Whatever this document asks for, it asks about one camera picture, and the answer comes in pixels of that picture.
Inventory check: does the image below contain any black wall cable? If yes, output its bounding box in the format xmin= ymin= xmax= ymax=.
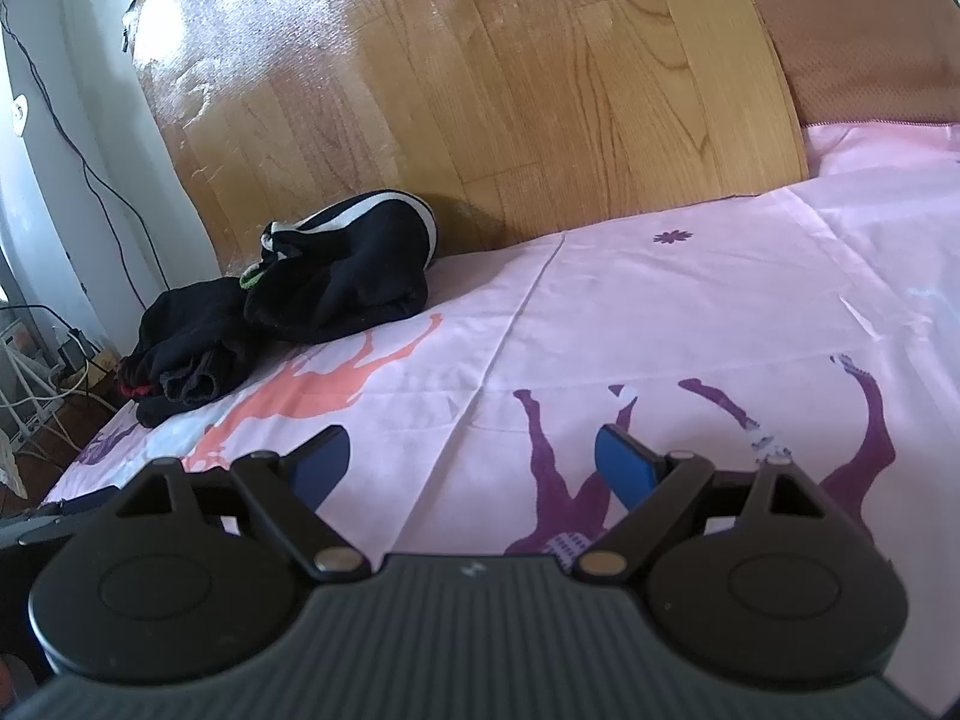
xmin=0 ymin=15 xmax=162 ymax=312

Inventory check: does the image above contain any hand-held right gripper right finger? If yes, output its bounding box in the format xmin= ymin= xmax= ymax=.
xmin=574 ymin=424 xmax=833 ymax=582

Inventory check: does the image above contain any white cable bundle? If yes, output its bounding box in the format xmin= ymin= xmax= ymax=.
xmin=0 ymin=330 xmax=113 ymax=466

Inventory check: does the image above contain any pink printed bedsheet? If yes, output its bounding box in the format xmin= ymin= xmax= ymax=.
xmin=37 ymin=120 xmax=960 ymax=720

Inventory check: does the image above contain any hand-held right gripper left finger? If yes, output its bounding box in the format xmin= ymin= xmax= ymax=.
xmin=112 ymin=424 xmax=372 ymax=582

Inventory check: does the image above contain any brown mesh cushion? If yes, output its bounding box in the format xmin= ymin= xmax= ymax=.
xmin=739 ymin=0 xmax=960 ymax=128

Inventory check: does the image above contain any dark folded garment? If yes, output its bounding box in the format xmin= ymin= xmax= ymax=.
xmin=116 ymin=277 xmax=260 ymax=428

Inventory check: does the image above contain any wooden headboard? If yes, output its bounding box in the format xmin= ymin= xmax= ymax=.
xmin=124 ymin=0 xmax=815 ymax=282

